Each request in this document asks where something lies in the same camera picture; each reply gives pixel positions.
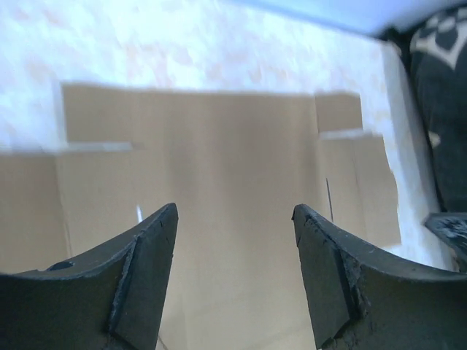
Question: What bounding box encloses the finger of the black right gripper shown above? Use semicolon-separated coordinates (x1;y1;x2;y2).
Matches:
425;213;466;272

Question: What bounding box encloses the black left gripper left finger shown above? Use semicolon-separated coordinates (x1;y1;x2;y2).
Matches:
1;203;178;349

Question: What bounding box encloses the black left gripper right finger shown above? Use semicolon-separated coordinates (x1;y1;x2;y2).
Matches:
292;204;466;349

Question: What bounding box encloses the brown cardboard box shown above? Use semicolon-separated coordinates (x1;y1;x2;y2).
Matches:
1;83;401;349

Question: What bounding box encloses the black floral pillow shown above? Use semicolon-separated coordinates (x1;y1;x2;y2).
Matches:
380;3;466;212

